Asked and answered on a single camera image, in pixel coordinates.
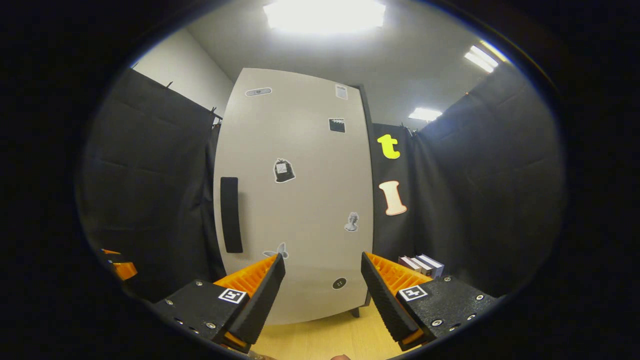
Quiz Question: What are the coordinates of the dark grey cabinet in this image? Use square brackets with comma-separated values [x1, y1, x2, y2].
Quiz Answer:
[212, 66, 377, 319]

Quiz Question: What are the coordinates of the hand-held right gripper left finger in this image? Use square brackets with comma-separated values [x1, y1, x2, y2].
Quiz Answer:
[150, 252, 287, 353]

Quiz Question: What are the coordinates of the blue-grey book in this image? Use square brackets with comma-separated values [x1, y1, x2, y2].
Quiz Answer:
[417, 253, 445, 279]

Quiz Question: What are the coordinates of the large ceiling light panel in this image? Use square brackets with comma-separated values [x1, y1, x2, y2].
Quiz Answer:
[263, 0, 387, 35]

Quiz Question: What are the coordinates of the black backdrop cloth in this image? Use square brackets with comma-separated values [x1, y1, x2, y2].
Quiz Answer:
[80, 60, 566, 301]

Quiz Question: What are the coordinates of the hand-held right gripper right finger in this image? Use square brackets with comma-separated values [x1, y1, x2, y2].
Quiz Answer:
[360, 251, 501, 352]

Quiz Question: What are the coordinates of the double ceiling light panel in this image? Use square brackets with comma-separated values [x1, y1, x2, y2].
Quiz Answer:
[464, 44, 500, 74]

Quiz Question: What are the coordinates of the black door handle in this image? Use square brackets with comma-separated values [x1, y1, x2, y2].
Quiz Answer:
[220, 176, 244, 254]

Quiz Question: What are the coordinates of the white book dark label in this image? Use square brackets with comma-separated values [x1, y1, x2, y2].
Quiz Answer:
[410, 256, 433, 277]

